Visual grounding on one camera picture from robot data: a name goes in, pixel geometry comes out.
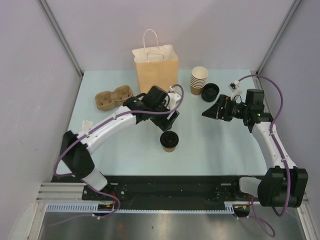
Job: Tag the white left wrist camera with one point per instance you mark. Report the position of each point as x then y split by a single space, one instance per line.
172 98

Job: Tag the stack of black cup lids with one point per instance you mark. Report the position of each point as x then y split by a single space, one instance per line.
210 92

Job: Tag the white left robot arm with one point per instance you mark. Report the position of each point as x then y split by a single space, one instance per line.
159 106

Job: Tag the black coffee cup lid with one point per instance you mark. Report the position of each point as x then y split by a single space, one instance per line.
169 139

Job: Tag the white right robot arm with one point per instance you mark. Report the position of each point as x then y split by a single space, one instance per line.
284 184

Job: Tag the stack of brown paper cups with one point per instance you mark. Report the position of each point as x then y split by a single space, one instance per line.
198 79

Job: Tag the brown paper coffee cup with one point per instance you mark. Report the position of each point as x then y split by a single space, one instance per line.
169 149

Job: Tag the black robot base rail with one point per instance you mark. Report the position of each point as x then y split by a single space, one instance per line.
171 193

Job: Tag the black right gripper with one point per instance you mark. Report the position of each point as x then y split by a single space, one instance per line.
215 111

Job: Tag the brown cardboard cup carrier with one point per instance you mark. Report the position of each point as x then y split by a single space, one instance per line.
108 100

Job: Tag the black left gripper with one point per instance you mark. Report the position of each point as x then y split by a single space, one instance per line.
164 123

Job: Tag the brown paper bag white handles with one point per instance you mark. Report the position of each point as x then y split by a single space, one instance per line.
156 65

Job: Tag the white wrapped straws bundle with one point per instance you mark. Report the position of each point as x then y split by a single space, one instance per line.
86 125

